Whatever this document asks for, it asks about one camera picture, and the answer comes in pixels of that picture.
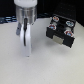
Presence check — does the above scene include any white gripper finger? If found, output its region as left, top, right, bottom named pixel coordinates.
left=20, top=24, right=31, bottom=56

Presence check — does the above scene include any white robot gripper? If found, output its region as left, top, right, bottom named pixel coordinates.
left=14, top=0, right=37, bottom=36

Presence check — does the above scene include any black kcup holder drawer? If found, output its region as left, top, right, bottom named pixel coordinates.
left=46, top=14, right=76, bottom=47

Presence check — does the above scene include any kcup in holder slot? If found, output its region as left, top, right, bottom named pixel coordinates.
left=64, top=30, right=73, bottom=37
left=66, top=21, right=74, bottom=27
left=48, top=24, right=56, bottom=30
left=52, top=16, right=59, bottom=22

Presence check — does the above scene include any black keyboard with blue light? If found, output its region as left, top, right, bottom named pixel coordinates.
left=0, top=16, right=17, bottom=24

